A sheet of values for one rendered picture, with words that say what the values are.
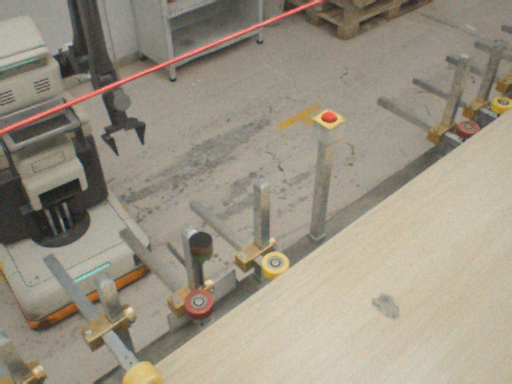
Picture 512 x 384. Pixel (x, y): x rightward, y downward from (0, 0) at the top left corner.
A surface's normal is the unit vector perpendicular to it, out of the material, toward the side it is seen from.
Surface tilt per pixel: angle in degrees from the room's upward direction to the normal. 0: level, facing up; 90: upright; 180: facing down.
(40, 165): 98
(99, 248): 0
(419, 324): 0
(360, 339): 0
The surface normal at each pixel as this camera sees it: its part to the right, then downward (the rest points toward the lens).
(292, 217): 0.00, -0.73
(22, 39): 0.39, -0.17
